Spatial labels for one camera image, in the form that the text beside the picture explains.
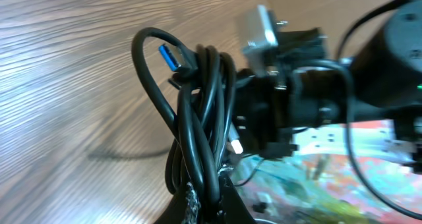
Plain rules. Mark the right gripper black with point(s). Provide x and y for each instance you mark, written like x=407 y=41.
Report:
x=261 y=112

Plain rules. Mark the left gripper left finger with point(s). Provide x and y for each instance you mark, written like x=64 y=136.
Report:
x=184 y=207

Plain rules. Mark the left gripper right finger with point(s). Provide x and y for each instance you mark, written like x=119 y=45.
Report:
x=231 y=209

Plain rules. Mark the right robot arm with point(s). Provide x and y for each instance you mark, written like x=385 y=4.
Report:
x=292 y=100

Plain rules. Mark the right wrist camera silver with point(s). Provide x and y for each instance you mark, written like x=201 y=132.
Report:
x=257 y=35

